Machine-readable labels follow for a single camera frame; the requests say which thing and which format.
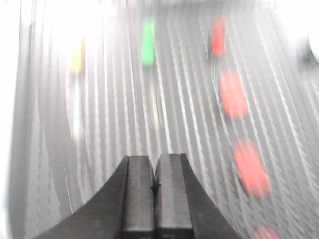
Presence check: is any red rocker switch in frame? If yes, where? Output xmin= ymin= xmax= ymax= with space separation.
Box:
xmin=210 ymin=17 xmax=226 ymax=57

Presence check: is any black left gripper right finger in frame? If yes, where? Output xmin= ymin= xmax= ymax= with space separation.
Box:
xmin=155 ymin=154 xmax=240 ymax=239

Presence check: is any yellow rocker switch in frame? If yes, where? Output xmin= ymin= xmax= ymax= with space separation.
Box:
xmin=69 ymin=37 xmax=83 ymax=74

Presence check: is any black perforated pegboard panel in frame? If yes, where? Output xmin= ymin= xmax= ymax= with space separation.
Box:
xmin=7 ymin=0 xmax=319 ymax=239

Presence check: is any lower red push button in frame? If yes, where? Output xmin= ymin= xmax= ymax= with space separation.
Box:
xmin=233 ymin=139 xmax=271 ymax=199

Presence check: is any green rocker switch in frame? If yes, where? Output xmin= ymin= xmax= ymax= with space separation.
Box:
xmin=141 ymin=19 xmax=156 ymax=66

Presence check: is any lowest red push button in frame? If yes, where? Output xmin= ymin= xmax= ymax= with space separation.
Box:
xmin=254 ymin=226 xmax=280 ymax=239

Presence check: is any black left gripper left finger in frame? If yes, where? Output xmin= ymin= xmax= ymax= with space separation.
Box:
xmin=38 ymin=156 xmax=155 ymax=239

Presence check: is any upper red push button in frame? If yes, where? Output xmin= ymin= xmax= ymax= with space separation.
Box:
xmin=220 ymin=70 xmax=248 ymax=119

